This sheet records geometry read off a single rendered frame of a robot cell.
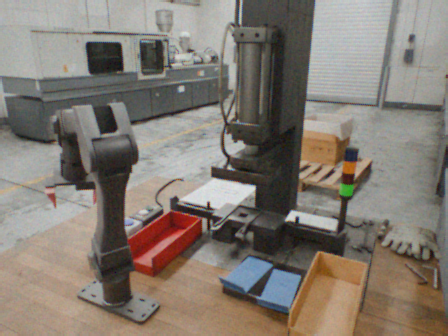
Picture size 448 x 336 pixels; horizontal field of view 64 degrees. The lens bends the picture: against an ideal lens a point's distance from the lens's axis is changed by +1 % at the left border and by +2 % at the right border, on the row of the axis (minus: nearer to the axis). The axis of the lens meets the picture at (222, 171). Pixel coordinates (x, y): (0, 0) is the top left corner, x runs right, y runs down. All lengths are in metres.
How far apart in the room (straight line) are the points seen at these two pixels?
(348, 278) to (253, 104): 0.50
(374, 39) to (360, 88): 1.20
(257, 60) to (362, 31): 9.28
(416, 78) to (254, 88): 9.24
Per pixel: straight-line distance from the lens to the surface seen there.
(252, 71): 0.93
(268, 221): 1.06
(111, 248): 0.82
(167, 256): 1.00
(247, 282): 0.91
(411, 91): 10.13
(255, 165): 0.95
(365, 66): 10.15
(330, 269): 0.99
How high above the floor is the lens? 1.47
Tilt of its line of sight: 20 degrees down
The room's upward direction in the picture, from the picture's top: 1 degrees clockwise
